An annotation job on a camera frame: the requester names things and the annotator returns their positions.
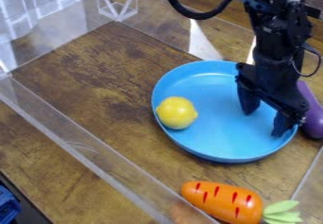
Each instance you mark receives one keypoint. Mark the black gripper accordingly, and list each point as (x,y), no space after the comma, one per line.
(269,81)

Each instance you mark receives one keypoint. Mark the orange toy carrot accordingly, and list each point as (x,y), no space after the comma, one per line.
(237,205)

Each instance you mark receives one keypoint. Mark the purple toy eggplant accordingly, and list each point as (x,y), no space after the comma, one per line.
(313,127)

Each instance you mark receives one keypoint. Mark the yellow toy lemon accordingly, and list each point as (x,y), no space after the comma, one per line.
(177,112)

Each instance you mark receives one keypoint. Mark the clear acrylic enclosure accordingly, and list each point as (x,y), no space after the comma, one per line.
(122,128)

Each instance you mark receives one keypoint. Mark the blue object at corner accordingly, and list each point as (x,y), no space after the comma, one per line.
(10,206)

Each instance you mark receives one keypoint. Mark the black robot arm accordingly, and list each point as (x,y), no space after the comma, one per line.
(281,26)

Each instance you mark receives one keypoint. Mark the blue round tray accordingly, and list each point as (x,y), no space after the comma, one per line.
(225,135)

